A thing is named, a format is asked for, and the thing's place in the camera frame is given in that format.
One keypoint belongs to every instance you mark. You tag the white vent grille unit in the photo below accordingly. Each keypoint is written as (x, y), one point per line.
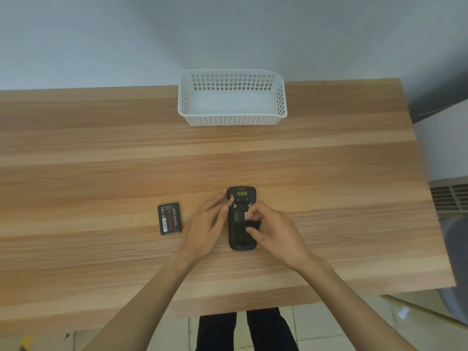
(449, 197)

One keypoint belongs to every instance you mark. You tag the person's left forearm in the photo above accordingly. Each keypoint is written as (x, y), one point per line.
(146, 307)

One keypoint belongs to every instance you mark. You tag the person's left hand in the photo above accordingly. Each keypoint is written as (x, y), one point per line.
(200, 233)

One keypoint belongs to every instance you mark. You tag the person's right thumb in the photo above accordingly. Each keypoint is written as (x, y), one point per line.
(256, 233)

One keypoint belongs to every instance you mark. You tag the person's right hand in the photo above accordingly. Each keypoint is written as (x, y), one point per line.
(281, 237)

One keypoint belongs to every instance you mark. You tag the person's right forearm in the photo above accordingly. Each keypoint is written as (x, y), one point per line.
(347, 310)

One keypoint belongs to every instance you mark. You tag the person's black trousers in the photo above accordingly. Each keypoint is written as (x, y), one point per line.
(270, 330)

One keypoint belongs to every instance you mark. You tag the white plastic lattice basket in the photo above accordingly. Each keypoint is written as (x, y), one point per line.
(234, 105)

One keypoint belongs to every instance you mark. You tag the black labelled battery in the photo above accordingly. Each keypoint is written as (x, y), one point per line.
(170, 219)

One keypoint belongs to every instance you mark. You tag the black handheld terminal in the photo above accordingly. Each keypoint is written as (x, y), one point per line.
(242, 195)

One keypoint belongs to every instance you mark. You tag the person's left thumb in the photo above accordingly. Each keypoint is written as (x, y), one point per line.
(223, 217)

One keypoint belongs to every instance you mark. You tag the black battery cover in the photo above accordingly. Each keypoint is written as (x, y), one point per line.
(238, 237)

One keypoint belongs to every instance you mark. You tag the grey chair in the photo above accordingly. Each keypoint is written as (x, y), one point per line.
(457, 266)

